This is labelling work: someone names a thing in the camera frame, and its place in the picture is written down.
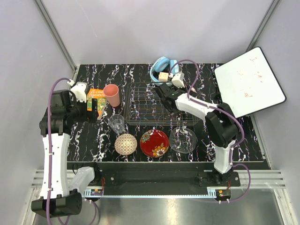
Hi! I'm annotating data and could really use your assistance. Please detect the pink plastic cup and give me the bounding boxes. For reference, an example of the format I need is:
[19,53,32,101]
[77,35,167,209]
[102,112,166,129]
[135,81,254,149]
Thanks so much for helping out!
[103,84,120,107]

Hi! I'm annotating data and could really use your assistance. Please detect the beige patterned bowl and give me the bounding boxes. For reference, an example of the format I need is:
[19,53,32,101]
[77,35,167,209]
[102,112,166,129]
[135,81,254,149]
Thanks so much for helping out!
[114,134,137,156]

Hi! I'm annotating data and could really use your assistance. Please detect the clear glass plate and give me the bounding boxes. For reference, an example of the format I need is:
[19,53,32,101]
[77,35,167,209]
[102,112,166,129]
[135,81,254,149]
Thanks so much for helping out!
[169,127,197,154]

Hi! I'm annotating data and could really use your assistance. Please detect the red floral plate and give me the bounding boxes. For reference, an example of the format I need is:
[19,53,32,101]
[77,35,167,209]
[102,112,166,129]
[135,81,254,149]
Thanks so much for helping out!
[140,129,170,158]

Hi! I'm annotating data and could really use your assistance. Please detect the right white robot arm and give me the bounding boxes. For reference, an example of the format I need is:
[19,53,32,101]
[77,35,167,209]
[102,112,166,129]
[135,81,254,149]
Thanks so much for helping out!
[154,83,245,186]

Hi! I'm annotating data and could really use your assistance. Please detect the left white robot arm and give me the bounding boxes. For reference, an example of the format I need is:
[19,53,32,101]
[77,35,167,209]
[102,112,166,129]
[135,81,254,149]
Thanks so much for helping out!
[31,89,101,219]

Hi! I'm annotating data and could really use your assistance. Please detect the orange treehouse book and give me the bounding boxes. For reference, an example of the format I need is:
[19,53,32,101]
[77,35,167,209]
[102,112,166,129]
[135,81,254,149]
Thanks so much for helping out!
[87,88,107,120]

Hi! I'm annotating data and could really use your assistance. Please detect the beige cube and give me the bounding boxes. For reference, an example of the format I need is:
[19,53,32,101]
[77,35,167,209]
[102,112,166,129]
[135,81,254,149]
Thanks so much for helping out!
[158,72,169,82]

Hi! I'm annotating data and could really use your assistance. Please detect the light blue bowl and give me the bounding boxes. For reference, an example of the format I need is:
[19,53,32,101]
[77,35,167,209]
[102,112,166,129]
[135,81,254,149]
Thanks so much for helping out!
[150,73,174,87]

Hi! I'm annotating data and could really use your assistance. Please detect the clear drinking glass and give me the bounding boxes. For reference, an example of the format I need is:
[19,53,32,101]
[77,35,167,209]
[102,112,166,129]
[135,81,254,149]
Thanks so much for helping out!
[109,114,125,134]

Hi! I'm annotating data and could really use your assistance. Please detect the light blue headphones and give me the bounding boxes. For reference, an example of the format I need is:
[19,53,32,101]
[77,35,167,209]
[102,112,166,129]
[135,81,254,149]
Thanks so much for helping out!
[150,56,180,77]

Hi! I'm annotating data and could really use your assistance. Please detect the white whiteboard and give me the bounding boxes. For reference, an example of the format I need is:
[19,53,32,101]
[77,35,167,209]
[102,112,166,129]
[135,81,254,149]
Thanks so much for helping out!
[215,47,286,118]

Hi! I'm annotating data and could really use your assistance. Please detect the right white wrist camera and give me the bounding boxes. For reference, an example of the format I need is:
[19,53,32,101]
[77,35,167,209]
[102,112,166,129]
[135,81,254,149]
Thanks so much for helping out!
[171,72,185,88]

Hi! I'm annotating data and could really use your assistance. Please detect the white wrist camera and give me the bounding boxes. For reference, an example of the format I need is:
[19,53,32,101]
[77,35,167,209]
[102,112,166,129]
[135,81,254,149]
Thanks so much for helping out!
[171,72,185,88]
[71,82,88,103]

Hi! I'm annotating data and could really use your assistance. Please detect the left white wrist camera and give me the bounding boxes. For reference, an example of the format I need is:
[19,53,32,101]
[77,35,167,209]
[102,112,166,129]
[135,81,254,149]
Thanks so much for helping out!
[71,82,88,103]

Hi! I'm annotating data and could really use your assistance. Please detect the wire dish rack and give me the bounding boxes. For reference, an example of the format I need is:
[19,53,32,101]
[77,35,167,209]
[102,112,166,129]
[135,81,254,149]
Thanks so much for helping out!
[124,82,199,126]

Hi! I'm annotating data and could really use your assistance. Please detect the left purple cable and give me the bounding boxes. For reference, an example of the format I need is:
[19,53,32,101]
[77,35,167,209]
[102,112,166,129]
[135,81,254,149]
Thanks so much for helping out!
[45,78,99,225]

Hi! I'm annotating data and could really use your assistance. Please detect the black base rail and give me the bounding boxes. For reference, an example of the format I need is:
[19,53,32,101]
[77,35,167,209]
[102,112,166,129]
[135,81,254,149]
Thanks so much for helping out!
[67,162,241,197]

